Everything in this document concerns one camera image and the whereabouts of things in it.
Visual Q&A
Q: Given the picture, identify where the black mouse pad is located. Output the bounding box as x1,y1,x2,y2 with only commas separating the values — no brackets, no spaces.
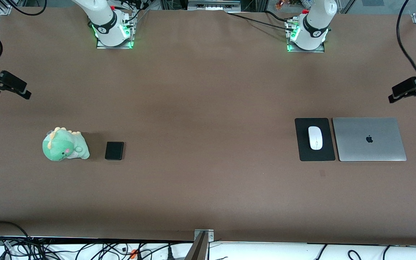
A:
295,118,336,162

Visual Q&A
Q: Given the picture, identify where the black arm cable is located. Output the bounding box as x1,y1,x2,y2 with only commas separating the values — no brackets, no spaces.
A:
0,0,46,66
396,0,416,78

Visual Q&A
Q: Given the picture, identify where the white computer mouse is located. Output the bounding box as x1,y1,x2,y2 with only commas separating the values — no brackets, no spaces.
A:
308,126,323,150

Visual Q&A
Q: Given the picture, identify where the black cable on table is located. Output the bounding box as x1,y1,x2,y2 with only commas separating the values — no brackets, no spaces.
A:
226,12,290,31

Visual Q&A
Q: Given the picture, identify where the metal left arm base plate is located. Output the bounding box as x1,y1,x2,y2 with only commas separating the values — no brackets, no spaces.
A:
286,18,326,53

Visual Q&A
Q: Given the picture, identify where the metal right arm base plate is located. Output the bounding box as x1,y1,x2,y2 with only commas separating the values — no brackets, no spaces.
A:
96,10,135,49

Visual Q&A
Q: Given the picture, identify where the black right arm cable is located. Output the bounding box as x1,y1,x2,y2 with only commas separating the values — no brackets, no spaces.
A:
0,0,46,66

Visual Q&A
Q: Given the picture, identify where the green dinosaur plush toy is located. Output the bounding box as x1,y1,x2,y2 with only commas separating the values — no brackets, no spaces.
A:
42,126,90,162

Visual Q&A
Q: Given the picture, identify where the silver laptop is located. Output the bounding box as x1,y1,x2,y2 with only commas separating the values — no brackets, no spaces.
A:
332,117,407,162

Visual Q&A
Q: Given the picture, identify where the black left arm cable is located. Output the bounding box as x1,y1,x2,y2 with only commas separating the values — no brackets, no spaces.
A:
396,0,416,78

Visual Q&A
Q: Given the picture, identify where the aluminium table edge bracket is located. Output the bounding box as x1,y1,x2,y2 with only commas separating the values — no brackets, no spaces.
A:
185,229,215,260

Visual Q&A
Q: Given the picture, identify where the grey metal box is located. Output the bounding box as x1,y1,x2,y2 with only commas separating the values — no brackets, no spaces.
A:
187,0,242,11

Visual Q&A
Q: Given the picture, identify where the black phone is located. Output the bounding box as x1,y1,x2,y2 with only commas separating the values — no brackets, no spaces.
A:
105,141,125,161

